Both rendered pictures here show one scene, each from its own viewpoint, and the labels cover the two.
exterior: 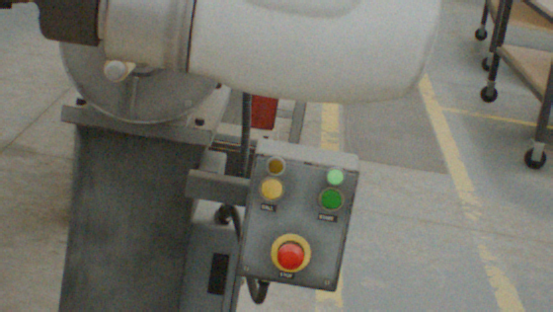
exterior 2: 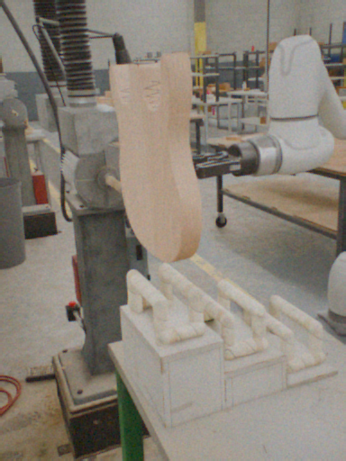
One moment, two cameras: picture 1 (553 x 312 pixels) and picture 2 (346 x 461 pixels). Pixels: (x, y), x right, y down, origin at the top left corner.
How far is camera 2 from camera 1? 0.77 m
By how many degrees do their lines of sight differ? 19
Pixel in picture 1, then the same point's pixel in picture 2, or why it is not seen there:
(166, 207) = (117, 235)
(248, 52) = (296, 163)
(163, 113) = (120, 200)
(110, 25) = (261, 167)
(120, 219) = (102, 245)
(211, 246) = (134, 243)
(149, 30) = (271, 165)
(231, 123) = (29, 206)
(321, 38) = (314, 153)
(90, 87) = (92, 199)
